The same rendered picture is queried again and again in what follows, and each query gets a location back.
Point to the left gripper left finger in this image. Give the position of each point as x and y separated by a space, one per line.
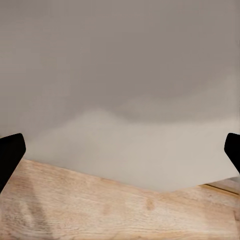
12 149

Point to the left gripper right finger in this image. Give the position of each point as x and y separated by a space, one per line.
232 149

